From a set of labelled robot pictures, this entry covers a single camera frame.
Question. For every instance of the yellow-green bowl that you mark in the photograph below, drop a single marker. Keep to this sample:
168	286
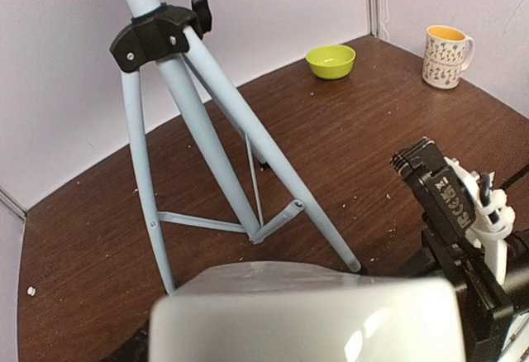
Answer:
331	62

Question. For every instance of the grey metronome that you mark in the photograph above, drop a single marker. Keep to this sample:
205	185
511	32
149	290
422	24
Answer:
283	311

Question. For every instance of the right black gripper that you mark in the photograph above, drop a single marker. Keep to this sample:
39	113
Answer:
487	308

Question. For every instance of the left aluminium corner post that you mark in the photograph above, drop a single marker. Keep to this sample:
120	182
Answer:
12	205

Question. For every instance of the patterned white mug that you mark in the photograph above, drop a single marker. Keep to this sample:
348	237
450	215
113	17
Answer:
448	53

